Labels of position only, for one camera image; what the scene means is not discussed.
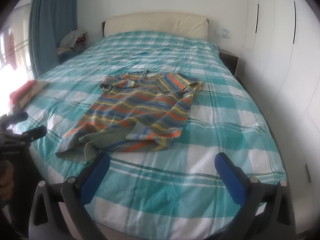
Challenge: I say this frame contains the blue curtain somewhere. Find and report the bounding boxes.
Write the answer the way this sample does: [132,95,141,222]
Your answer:
[28,0,79,78]

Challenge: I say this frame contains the folded red and beige clothes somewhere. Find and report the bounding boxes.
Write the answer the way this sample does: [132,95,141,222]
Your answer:
[9,80,48,108]

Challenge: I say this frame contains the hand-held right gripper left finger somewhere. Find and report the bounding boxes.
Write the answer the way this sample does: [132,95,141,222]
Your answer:
[29,151,111,240]

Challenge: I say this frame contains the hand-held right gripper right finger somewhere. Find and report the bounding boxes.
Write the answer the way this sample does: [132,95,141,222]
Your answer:
[214,152,297,240]

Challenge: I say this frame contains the pile of clothes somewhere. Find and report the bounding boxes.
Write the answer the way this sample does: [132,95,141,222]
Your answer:
[56,29,88,61]

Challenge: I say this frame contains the teal plaid blanket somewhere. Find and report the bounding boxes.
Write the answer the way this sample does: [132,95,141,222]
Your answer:
[11,31,288,232]

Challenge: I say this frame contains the cream padded headboard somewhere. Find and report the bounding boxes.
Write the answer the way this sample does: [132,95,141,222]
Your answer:
[102,12,209,40]

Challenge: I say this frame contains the white wardrobe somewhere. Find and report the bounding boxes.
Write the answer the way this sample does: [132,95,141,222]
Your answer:
[244,0,320,188]

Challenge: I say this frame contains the person's left hand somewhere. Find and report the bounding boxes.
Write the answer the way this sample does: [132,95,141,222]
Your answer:
[0,159,16,202]

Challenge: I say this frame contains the dark wooden nightstand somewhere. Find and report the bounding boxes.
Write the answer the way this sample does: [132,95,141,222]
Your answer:
[218,50,239,77]

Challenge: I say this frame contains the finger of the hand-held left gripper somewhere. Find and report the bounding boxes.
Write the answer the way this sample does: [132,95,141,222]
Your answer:
[0,112,29,126]
[21,126,48,141]

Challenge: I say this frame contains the striped knit shirt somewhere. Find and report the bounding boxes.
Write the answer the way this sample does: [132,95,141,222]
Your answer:
[55,71,206,164]

